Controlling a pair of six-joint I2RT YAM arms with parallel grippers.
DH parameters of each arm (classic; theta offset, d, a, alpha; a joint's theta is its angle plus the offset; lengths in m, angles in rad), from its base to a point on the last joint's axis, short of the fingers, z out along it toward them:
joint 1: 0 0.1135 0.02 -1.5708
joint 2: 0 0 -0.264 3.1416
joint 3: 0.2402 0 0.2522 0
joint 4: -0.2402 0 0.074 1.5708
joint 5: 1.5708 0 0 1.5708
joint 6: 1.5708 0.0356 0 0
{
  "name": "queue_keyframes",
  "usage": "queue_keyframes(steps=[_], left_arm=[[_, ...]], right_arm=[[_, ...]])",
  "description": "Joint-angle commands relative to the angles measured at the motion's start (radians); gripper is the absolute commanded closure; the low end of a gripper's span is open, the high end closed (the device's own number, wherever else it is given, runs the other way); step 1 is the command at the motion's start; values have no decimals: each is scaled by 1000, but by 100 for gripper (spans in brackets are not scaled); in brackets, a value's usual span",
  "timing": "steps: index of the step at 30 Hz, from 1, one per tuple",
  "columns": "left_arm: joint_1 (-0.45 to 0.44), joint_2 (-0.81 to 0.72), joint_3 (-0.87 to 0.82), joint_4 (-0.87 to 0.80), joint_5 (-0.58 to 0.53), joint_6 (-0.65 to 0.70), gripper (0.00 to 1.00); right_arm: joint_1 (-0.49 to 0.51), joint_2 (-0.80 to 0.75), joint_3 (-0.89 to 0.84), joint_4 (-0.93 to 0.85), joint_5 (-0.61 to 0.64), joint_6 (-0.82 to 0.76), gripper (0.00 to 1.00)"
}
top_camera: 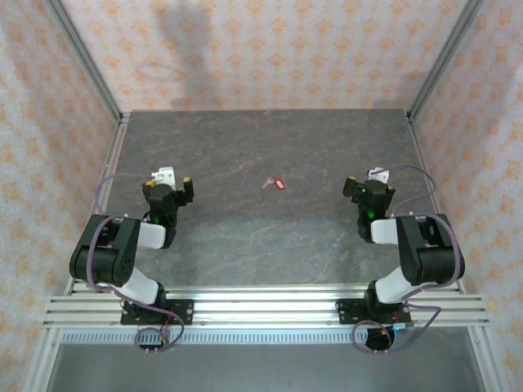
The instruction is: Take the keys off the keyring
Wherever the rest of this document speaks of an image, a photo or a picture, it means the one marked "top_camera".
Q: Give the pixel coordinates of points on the grey metal panel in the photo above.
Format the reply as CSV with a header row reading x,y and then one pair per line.
x,y
261,367

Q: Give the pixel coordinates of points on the small green circuit board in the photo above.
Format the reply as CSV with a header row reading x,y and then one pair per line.
x,y
404,326

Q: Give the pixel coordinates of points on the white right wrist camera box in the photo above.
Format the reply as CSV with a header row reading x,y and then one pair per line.
x,y
380,175

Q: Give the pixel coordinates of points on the aluminium frame leg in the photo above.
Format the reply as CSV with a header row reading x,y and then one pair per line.
x,y
487,359
43,363

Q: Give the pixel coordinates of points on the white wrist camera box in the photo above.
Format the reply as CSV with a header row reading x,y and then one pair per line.
x,y
165,175
380,175

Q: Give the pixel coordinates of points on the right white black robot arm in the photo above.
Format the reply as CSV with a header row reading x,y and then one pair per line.
x,y
429,261

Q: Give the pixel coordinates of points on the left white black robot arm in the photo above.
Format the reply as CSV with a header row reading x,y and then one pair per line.
x,y
106,261

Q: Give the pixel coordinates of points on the aluminium table side rail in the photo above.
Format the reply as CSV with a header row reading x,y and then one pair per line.
x,y
112,171
425,171

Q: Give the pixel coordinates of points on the red plastic key tag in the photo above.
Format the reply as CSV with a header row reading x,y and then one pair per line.
x,y
281,184

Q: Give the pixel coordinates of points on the aluminium frame post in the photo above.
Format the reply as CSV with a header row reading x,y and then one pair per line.
x,y
83,57
445,57

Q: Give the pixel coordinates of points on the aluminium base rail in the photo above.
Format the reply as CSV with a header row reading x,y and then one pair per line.
x,y
261,306

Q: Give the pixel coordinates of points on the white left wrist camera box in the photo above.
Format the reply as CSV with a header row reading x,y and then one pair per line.
x,y
165,175

